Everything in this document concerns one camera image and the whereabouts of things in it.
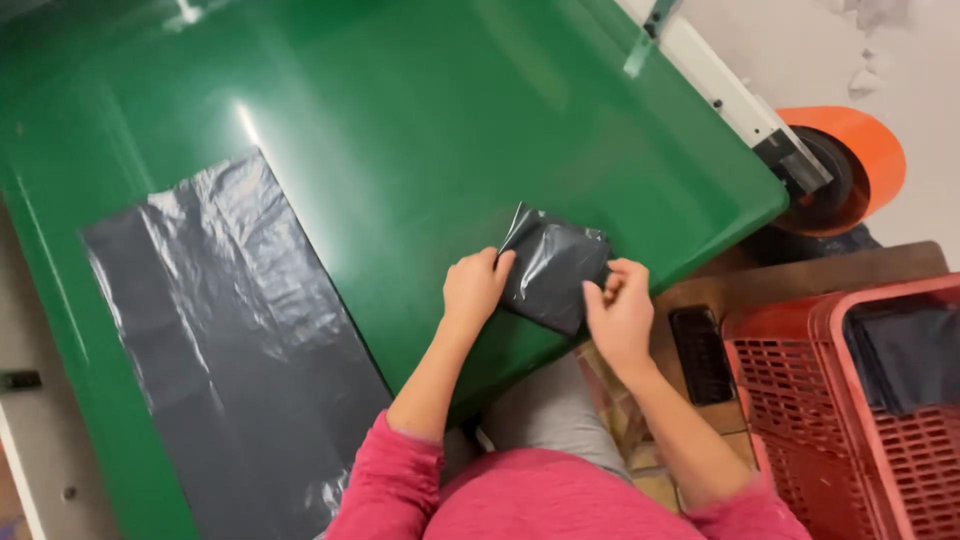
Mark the black phone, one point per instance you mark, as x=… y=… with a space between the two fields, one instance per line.
x=701 y=354

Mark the white machine frame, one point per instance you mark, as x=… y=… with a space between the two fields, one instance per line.
x=727 y=94

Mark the flat black plastic bag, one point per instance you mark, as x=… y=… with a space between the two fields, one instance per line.
x=232 y=352

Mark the person's grey trousers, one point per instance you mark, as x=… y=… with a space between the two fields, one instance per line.
x=544 y=416

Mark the person's pink shirt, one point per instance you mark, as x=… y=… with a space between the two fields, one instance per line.
x=540 y=495

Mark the red plastic crate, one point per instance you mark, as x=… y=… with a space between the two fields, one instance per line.
x=855 y=420

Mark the person's right hand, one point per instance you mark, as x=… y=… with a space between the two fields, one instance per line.
x=624 y=322

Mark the wooden stool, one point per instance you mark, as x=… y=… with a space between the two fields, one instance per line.
x=765 y=300

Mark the person's left fingers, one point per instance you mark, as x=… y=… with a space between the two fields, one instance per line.
x=501 y=262

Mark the person's left hand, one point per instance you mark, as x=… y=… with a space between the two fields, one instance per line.
x=470 y=289

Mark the orange film roll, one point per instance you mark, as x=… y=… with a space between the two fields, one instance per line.
x=847 y=169

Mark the green conveyor belt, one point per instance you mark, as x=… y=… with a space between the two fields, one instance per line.
x=360 y=172

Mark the pile of black folded bags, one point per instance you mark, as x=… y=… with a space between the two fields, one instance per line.
x=907 y=352

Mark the black plastic bag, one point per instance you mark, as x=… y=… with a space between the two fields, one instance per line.
x=232 y=352
x=553 y=270

